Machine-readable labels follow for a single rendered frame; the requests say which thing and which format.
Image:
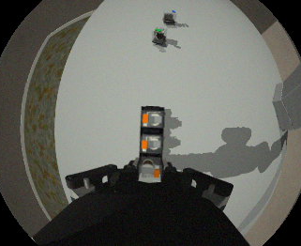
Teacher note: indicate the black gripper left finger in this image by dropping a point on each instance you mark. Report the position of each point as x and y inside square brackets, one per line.
[123, 180]

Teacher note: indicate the clear relay with orange button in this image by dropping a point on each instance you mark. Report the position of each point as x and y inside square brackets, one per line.
[151, 119]
[150, 143]
[150, 168]

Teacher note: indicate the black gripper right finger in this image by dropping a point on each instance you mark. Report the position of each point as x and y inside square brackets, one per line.
[214, 189]

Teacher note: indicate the black rack with three pockets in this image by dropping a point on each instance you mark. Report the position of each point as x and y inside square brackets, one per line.
[151, 130]

